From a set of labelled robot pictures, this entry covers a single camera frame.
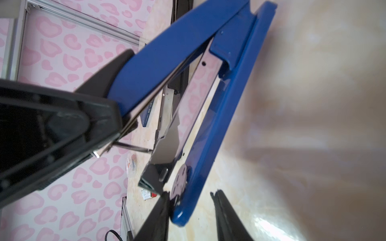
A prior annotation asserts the clear plastic staple packet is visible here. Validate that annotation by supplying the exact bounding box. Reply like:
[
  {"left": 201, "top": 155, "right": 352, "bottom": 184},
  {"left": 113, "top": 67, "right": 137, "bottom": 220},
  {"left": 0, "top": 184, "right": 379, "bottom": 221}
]
[{"left": 126, "top": 154, "right": 137, "bottom": 178}]

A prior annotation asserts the blue booklet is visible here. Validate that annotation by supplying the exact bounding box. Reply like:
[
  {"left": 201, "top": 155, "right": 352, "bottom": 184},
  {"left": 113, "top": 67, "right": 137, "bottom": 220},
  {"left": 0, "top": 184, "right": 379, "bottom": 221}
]
[{"left": 140, "top": 99, "right": 154, "bottom": 128}]

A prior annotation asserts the aluminium frame rail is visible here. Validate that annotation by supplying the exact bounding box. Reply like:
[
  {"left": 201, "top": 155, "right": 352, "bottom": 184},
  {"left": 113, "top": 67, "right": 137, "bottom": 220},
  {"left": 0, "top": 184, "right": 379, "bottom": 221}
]
[{"left": 1, "top": 1, "right": 140, "bottom": 81}]

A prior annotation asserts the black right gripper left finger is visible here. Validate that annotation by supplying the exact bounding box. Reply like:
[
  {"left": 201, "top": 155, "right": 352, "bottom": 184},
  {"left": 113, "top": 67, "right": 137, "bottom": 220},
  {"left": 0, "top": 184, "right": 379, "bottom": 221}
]
[{"left": 134, "top": 191, "right": 170, "bottom": 241}]

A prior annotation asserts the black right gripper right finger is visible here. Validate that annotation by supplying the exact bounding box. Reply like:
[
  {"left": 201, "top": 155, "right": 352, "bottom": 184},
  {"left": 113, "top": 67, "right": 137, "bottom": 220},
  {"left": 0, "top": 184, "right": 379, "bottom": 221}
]
[{"left": 210, "top": 190, "right": 253, "bottom": 241}]

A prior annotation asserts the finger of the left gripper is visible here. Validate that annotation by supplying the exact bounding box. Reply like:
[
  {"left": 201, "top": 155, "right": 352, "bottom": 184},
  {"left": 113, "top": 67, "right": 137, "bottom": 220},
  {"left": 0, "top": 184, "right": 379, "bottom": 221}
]
[{"left": 1, "top": 80, "right": 122, "bottom": 207}]

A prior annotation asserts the red white staple box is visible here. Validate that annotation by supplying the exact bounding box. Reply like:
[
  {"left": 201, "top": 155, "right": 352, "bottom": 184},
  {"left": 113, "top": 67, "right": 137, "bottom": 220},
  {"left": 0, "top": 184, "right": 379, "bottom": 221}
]
[{"left": 141, "top": 189, "right": 157, "bottom": 200}]

